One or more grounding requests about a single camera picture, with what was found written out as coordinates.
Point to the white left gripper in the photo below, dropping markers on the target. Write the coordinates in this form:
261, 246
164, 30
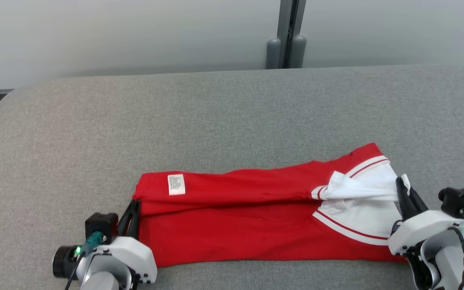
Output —
131, 257

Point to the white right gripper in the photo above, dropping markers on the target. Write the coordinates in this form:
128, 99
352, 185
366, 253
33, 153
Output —
425, 229

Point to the red shirt with white sleeves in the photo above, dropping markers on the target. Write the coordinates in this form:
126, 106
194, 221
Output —
236, 225

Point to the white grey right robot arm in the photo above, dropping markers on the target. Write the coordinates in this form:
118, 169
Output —
449, 266

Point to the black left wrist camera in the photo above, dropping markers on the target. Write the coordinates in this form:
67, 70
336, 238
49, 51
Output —
101, 225

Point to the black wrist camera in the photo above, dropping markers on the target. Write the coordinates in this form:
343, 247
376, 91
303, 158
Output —
459, 201
101, 225

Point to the teal left camera connector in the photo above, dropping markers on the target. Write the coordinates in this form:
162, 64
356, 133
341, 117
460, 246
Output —
91, 243

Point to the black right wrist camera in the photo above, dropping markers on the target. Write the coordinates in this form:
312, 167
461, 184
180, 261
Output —
459, 201

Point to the grey metal partition post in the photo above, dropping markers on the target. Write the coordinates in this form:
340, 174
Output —
290, 24

